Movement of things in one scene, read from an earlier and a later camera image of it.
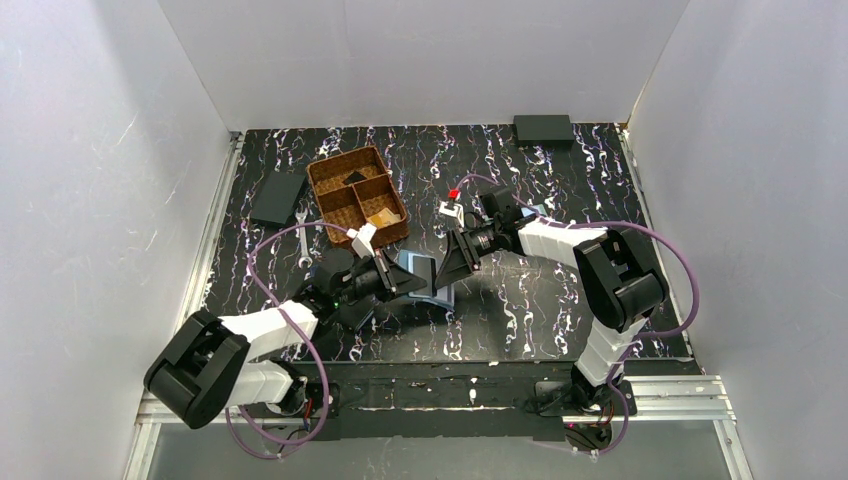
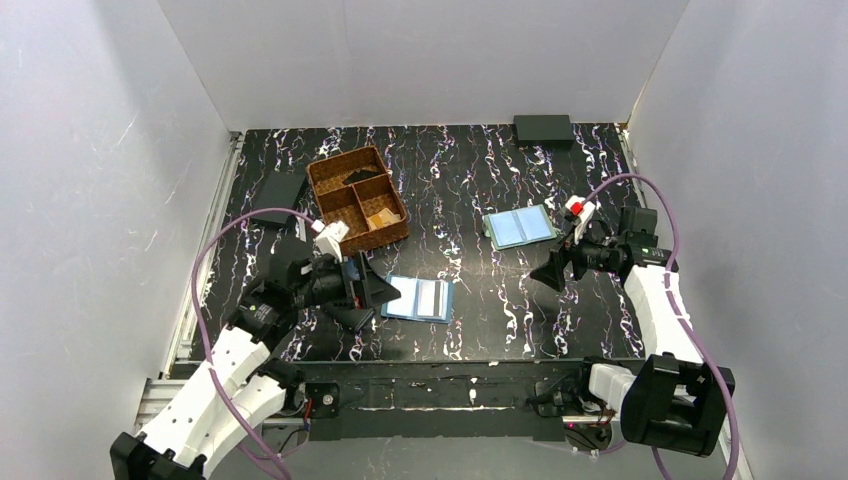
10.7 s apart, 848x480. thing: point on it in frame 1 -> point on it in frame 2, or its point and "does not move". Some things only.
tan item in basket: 384,217 does not move
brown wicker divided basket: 356,189 does not move
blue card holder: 427,268 -> 421,300
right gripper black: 470,250 -> 568,257
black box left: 278,198 does not move
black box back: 543,131 does not move
